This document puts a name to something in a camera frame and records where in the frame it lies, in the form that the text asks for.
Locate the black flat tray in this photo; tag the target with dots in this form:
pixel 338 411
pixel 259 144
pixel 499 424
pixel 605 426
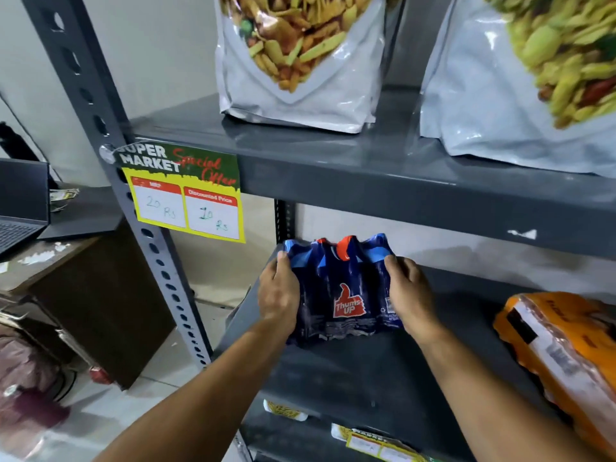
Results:
pixel 84 214

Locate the white snack mix bag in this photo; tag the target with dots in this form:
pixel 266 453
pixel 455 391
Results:
pixel 481 105
pixel 332 96

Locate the blue shrink-wrapped bottle pack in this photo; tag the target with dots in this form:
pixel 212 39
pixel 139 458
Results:
pixel 344 293

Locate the brown wooden desk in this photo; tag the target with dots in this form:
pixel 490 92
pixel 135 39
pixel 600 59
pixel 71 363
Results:
pixel 101 303

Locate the small yellow shelf label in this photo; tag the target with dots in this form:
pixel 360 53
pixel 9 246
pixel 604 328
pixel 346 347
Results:
pixel 285 410

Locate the crumpled printed paper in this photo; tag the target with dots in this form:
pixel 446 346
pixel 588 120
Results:
pixel 62 197

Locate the yellow white shelf label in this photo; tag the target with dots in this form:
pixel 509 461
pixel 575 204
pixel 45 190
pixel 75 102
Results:
pixel 375 445

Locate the person's right thumb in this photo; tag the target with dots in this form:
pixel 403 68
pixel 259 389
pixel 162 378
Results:
pixel 392 274

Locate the person's left thumb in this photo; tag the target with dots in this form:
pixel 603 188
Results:
pixel 285 267

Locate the person's left forearm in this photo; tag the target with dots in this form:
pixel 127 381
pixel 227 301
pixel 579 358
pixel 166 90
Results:
pixel 207 408

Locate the orange shrink-wrapped bottle pack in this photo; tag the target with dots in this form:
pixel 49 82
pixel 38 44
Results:
pixel 568 351

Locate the pink plastic bag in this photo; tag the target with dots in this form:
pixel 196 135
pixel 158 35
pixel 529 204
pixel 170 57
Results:
pixel 26 384

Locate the person's right hand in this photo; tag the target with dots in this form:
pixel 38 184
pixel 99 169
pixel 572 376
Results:
pixel 411 298

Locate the person's right forearm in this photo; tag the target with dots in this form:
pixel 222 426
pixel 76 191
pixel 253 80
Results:
pixel 491 408

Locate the white sticker scrap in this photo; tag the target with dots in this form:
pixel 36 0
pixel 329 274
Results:
pixel 523 233

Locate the person's left hand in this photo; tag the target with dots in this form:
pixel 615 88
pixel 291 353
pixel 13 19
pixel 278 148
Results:
pixel 278 298

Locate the black laptop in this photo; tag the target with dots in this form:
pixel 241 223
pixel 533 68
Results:
pixel 21 202

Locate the green yellow price sign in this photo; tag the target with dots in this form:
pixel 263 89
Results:
pixel 192 187

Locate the grey metal shelving rack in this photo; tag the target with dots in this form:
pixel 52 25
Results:
pixel 385 158

